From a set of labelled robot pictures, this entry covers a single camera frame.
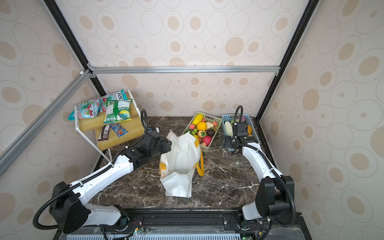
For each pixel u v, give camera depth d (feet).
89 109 2.39
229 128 3.36
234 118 2.21
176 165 3.06
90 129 2.34
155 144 2.04
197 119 3.56
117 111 2.39
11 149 1.72
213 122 3.69
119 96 2.69
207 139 3.27
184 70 3.02
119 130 2.94
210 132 3.29
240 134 2.16
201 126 3.38
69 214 1.30
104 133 2.87
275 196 1.39
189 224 2.46
